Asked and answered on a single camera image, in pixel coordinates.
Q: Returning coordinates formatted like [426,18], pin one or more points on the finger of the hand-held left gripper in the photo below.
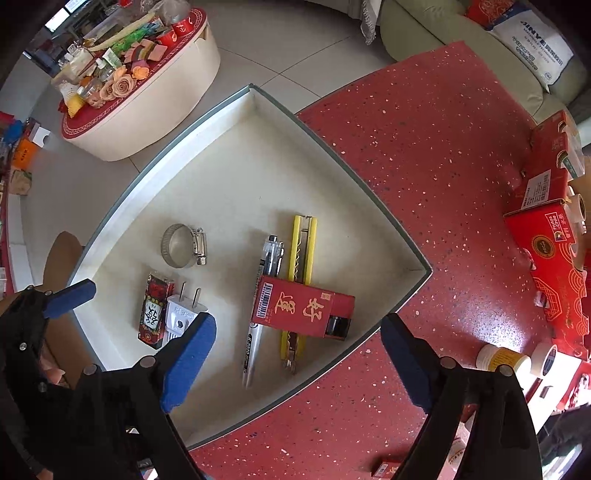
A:
[71,295]

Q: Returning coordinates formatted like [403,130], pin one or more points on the yellow utility knife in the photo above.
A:
[298,249]

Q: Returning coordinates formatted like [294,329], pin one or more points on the beige sofa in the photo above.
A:
[429,32]

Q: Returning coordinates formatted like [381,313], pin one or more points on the white notched box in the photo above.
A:
[39,136]

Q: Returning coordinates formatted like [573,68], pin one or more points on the person's left hand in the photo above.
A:
[53,369]

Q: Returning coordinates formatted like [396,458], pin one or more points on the white printed bag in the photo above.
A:
[531,41]

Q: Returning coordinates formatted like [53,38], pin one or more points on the dark patterned small box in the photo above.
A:
[154,314]

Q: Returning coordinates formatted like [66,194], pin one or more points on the brown chair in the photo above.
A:
[62,254]

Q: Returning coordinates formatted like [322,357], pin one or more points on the white fringed throw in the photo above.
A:
[371,21]

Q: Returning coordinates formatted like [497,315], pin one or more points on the orange box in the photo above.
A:
[24,154]

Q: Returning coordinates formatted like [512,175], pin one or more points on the blue bag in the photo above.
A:
[11,131]

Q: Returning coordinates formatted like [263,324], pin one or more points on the red printed cardboard box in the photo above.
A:
[554,249]

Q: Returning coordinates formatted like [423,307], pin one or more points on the white plug adapter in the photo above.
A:
[180,314]

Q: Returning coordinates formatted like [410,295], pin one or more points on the pile of assorted small goods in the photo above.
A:
[115,69]

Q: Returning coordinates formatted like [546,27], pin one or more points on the clear barrel pen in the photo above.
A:
[251,355]

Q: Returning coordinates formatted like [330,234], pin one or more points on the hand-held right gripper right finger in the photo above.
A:
[408,369]

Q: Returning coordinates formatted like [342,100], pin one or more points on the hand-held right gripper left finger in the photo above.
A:
[189,364]

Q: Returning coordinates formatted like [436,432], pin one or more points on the beige masking tape roll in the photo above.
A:
[540,360]

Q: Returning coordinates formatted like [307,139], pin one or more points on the shallow white grey-edged box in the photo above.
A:
[231,184]

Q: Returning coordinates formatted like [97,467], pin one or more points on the brown paper bag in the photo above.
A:
[19,182]

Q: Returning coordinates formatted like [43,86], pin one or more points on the red gift box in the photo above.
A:
[489,11]

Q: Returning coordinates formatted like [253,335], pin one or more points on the round white coffee table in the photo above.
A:
[161,115]

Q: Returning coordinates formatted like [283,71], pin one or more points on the white bottle with yellow label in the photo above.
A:
[501,357]

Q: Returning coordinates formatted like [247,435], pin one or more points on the red round table mat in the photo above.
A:
[81,131]

